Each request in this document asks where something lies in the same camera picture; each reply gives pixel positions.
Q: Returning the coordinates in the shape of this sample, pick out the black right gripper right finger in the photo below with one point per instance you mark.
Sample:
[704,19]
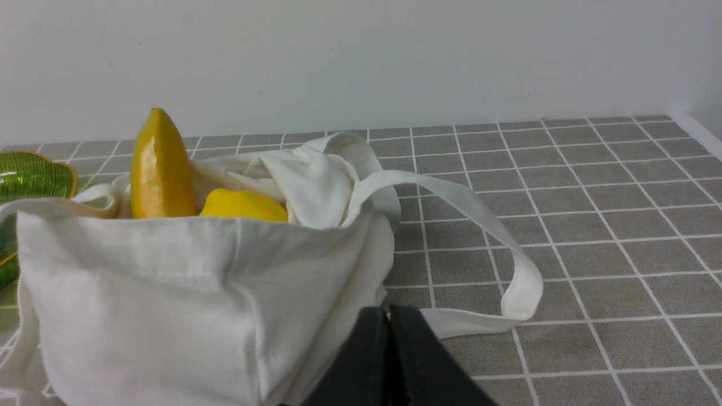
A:
[421,371]

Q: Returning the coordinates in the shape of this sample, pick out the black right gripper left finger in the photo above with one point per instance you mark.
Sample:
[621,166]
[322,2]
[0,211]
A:
[357,375]

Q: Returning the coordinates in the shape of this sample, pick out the yellow lemon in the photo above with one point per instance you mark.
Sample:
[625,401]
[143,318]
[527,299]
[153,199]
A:
[223,203]

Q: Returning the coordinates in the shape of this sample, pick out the white cloth tote bag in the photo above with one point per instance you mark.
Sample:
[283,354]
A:
[224,311]

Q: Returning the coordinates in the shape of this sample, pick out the yellow banana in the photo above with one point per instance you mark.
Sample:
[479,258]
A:
[161,171]

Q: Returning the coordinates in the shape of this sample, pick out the green glass plate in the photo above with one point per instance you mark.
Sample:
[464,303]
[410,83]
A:
[28,175]

